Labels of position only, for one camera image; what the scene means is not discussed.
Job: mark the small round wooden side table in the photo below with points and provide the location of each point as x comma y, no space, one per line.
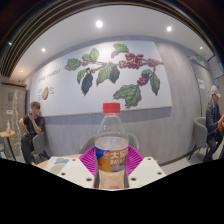
6,134

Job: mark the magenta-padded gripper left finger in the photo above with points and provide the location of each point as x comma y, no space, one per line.
76,171

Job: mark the white and grey paper booklet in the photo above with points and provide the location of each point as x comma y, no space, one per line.
55,163

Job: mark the clear red-capped drink bottle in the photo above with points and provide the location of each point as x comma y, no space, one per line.
111,150

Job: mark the white paper wall notice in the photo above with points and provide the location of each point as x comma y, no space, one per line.
201,83

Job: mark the framed wall poster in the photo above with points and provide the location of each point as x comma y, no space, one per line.
216,66

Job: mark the round recessed ceiling lights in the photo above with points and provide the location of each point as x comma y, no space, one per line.
99,24

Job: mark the coffee plant wall mural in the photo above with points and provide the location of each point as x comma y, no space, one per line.
100,76

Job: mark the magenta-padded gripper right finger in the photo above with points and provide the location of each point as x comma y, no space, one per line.
146,170

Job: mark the person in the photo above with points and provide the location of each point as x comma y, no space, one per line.
212,120
31,126

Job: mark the green exit sign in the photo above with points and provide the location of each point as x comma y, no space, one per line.
198,57

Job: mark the small clear bottle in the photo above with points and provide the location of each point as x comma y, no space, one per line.
8,127

